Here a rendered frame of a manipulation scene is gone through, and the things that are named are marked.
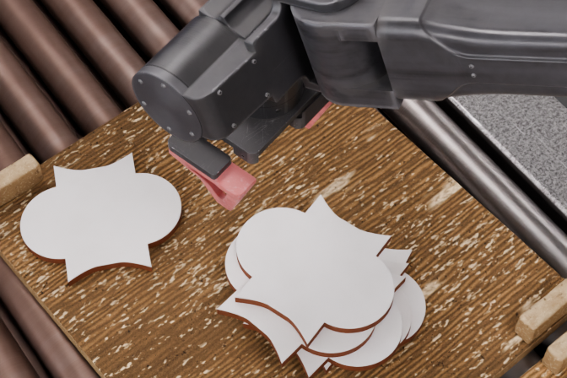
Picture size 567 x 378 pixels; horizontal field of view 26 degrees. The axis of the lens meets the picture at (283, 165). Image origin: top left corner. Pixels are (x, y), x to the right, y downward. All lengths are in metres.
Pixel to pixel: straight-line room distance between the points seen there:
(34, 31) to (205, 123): 0.52
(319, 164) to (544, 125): 0.22
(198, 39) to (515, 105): 0.49
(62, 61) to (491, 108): 0.42
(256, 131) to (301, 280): 0.18
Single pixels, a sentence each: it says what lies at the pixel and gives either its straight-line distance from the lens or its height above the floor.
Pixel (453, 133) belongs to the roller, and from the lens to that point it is 1.15.
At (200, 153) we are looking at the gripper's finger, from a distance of 0.87.
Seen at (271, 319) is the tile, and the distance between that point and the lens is 0.98.
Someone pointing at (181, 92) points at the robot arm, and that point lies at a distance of 0.74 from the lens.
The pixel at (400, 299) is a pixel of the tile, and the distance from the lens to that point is 1.02.
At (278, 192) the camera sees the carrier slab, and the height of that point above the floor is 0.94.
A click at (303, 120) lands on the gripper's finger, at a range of 0.88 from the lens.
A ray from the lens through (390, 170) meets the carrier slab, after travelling 1.10.
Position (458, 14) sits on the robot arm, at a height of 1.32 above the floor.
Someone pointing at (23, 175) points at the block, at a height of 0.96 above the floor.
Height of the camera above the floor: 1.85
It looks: 56 degrees down
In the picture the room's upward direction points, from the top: straight up
